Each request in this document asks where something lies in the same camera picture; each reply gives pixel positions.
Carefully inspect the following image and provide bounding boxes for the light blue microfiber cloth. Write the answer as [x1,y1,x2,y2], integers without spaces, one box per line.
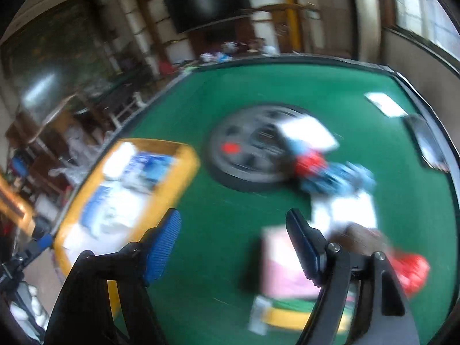
[300,162,376,195]

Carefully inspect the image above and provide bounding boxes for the red mesh bag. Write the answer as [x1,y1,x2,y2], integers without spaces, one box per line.
[390,253,431,297]

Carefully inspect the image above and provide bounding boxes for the zip bag of coloured cloths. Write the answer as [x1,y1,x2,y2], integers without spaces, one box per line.
[248,295,354,335]

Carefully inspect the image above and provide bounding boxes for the round grey table panel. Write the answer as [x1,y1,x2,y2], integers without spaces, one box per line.
[208,104,324,191]

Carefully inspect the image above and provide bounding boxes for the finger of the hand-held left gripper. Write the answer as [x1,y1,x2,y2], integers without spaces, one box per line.
[22,232,54,263]

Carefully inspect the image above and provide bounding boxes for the wooden television cabinet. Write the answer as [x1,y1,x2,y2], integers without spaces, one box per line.
[187,18,259,58]

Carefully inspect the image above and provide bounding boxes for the yellow cardboard box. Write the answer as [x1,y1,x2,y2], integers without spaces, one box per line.
[54,138,201,319]

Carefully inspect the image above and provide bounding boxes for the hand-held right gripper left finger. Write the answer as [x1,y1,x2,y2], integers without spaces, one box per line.
[45,208,182,345]

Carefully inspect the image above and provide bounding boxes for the small red item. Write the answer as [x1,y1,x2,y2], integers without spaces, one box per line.
[293,151,327,180]

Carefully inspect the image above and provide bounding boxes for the pink tissue pack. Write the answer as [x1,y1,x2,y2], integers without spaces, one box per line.
[260,225,324,300]

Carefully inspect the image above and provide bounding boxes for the window with brown frame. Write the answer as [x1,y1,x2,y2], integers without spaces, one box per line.
[388,0,460,62]

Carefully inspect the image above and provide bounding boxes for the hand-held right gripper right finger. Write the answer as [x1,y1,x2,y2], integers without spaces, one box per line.
[285,208,421,345]

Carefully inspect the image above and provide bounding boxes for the blue floral tissue pack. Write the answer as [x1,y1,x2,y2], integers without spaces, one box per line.
[81,183,141,239]

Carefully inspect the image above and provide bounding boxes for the dark phone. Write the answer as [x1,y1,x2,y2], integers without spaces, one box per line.
[404,114,450,169]

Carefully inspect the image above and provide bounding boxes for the lemon print napkin pack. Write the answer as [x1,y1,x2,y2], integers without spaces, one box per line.
[311,192,378,231]

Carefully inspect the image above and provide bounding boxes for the dark blue tissue pack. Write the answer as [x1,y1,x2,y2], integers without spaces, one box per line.
[124,153,177,193]

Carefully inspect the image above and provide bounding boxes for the dark glass cabinet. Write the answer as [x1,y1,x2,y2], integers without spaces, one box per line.
[0,3,119,123]

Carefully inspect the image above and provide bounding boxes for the person's left hand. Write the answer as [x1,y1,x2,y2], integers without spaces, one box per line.
[9,283,51,336]

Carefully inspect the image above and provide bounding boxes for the black television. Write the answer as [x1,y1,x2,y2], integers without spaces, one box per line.
[164,0,252,33]

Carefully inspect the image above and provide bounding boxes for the white sponge block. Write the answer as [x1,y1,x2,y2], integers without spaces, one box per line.
[277,115,340,152]

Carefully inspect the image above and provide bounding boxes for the white plastic bag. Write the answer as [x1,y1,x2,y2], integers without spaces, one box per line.
[102,143,137,180]

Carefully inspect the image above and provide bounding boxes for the white card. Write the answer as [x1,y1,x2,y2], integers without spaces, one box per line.
[364,92,408,117]

